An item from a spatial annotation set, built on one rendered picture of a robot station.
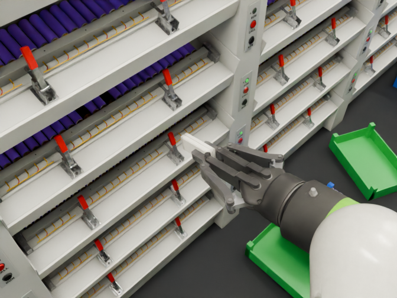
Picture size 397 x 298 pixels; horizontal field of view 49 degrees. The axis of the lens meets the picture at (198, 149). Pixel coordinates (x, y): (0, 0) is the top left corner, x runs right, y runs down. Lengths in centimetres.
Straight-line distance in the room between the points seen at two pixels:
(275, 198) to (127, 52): 38
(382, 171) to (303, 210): 139
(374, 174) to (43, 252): 135
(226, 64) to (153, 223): 50
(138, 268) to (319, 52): 90
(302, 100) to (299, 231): 106
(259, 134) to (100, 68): 80
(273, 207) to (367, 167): 135
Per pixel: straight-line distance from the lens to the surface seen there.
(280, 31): 122
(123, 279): 142
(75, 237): 105
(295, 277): 161
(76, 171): 90
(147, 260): 144
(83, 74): 78
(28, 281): 103
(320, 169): 189
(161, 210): 129
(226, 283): 158
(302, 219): 59
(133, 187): 109
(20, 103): 75
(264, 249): 164
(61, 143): 85
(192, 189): 132
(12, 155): 91
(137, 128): 95
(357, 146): 201
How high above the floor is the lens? 145
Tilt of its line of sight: 50 degrees down
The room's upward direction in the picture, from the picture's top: straight up
